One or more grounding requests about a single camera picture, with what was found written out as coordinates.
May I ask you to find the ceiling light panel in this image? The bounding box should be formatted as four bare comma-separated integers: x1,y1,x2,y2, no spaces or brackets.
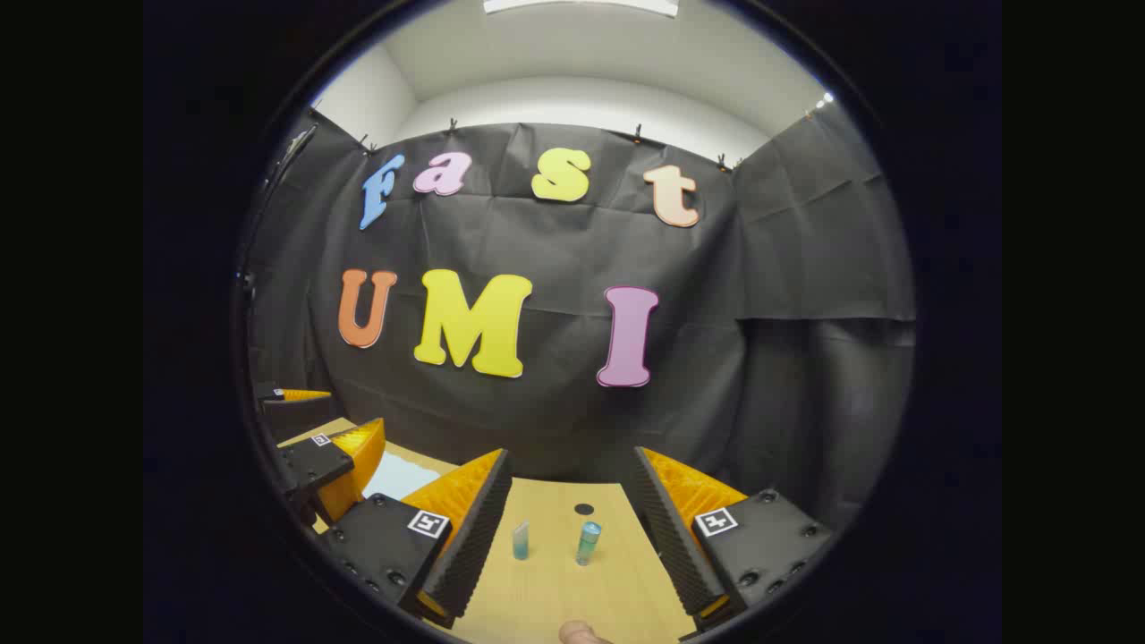
483,0,681,17

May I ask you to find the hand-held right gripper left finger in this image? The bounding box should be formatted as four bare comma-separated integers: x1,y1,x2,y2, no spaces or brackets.
318,447,513,630

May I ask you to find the black backdrop cloth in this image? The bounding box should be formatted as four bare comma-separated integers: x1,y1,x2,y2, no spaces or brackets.
243,98,918,529

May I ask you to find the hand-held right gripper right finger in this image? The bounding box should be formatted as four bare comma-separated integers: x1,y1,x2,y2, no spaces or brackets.
633,445,835,631

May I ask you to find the light blue suitcase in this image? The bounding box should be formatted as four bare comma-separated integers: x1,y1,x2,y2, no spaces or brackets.
362,452,444,502

